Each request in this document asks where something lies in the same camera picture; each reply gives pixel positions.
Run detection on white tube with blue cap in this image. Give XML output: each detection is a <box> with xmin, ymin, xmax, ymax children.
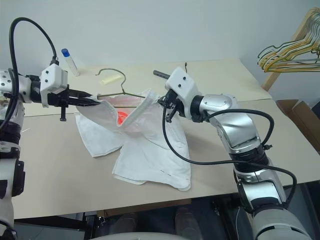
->
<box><xmin>61</xmin><ymin>48</ymin><xmax>80</xmax><ymax>77</ymax></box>

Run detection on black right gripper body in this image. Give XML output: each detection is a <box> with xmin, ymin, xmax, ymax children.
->
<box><xmin>161</xmin><ymin>88</ymin><xmax>187</xmax><ymax>123</ymax></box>

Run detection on white shirt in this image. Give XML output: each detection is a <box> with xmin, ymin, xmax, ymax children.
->
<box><xmin>74</xmin><ymin>87</ymin><xmax>192</xmax><ymax>193</ymax></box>

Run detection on olive wire hanger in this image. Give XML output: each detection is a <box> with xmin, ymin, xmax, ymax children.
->
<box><xmin>95</xmin><ymin>67</ymin><xmax>148</xmax><ymax>101</ymax></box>

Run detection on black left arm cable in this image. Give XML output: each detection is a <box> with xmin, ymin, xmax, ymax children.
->
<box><xmin>0</xmin><ymin>16</ymin><xmax>60</xmax><ymax>126</ymax></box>

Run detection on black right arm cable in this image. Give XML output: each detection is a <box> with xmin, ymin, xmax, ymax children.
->
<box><xmin>161</xmin><ymin>104</ymin><xmax>298</xmax><ymax>216</ymax></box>

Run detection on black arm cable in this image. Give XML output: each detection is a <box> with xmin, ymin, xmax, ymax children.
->
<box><xmin>0</xmin><ymin>16</ymin><xmax>60</xmax><ymax>126</ymax></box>
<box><xmin>161</xmin><ymin>104</ymin><xmax>298</xmax><ymax>216</ymax></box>

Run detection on pale yellow strip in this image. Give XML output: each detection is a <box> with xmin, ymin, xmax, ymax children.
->
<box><xmin>99</xmin><ymin>74</ymin><xmax>121</xmax><ymax>86</ymax></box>

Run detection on light grey robot torso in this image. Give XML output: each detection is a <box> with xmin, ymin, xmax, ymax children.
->
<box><xmin>97</xmin><ymin>231</ymin><xmax>191</xmax><ymax>240</ymax></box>

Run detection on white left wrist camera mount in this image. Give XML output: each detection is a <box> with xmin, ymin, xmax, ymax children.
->
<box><xmin>39</xmin><ymin>63</ymin><xmax>70</xmax><ymax>108</ymax></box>

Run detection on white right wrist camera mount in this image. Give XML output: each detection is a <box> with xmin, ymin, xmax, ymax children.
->
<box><xmin>164</xmin><ymin>66</ymin><xmax>201</xmax><ymax>103</ymax></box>

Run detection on dark grey perforated metal bar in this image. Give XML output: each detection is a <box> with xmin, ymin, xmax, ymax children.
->
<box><xmin>152</xmin><ymin>69</ymin><xmax>172</xmax><ymax>80</ymax></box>

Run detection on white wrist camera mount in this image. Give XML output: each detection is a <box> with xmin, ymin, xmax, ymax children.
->
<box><xmin>164</xmin><ymin>66</ymin><xmax>201</xmax><ymax>103</ymax></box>
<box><xmin>39</xmin><ymin>63</ymin><xmax>70</xmax><ymax>108</ymax></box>

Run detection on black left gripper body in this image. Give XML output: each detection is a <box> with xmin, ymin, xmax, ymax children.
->
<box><xmin>47</xmin><ymin>84</ymin><xmax>79</xmax><ymax>122</ymax></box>

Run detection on wooden hanger rack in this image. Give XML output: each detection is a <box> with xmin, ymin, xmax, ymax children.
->
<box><xmin>261</xmin><ymin>6</ymin><xmax>320</xmax><ymax>92</ymax></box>

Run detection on bundle of wire hangers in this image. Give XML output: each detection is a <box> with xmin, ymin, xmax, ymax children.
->
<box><xmin>257</xmin><ymin>34</ymin><xmax>320</xmax><ymax>61</ymax></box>

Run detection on brown cardboard box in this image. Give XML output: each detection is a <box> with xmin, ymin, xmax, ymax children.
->
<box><xmin>276</xmin><ymin>99</ymin><xmax>320</xmax><ymax>161</ymax></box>

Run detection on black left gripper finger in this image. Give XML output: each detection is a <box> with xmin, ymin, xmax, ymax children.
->
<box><xmin>67</xmin><ymin>97</ymin><xmax>102</xmax><ymax>107</ymax></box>
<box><xmin>69</xmin><ymin>89</ymin><xmax>97</xmax><ymax>99</ymax></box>

